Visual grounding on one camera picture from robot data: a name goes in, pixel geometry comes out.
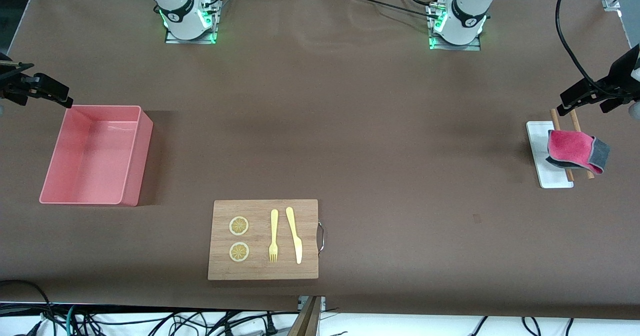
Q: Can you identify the pink and grey cloth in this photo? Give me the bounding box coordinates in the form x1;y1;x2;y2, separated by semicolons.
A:
545;130;612;175

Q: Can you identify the white rack base tray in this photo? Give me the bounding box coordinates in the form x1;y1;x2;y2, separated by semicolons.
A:
526;121;575;189

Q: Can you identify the pink plastic bin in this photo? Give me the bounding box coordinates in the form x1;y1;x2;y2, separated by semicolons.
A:
39;105;154;207

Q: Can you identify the brown table cover sheet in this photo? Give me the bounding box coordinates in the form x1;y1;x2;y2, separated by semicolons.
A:
0;0;640;321

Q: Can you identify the yellow fork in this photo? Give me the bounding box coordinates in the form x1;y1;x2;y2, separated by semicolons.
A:
268;209;279;263

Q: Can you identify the yellow knife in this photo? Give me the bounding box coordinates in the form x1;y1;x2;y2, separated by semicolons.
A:
285;206;304;265

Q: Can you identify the wooden plank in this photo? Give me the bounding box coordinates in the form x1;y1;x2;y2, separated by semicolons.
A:
289;296;323;336

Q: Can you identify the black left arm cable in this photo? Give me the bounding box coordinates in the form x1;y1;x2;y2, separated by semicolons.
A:
556;0;608;94

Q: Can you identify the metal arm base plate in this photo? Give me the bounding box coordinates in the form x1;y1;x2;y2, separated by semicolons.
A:
428;1;482;51
165;0;217;45

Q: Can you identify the black looping floor cable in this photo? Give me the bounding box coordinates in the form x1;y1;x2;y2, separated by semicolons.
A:
0;279;55;326

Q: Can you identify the wooden cutting board with handle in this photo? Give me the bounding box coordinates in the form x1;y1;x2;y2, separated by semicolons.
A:
207;199;326;281

